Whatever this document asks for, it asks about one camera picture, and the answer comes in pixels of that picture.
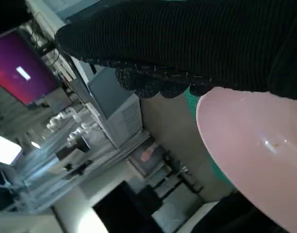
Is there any pink bowl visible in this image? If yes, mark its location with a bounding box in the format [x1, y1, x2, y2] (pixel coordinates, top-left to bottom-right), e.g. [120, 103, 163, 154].
[196, 87, 297, 233]

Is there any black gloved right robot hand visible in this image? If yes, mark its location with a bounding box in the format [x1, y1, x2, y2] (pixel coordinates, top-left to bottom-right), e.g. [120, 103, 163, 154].
[55, 0, 297, 102]

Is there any bright white screen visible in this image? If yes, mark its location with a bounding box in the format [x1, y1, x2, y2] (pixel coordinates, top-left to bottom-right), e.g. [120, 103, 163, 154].
[0, 132, 23, 166]

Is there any white cabinet with grille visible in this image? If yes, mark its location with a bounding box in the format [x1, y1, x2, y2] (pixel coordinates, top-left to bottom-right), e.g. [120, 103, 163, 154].
[87, 67, 144, 149]

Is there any monitor with purple screen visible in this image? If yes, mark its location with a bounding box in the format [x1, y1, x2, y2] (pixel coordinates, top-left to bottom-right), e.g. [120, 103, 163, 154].
[0, 28, 63, 106]

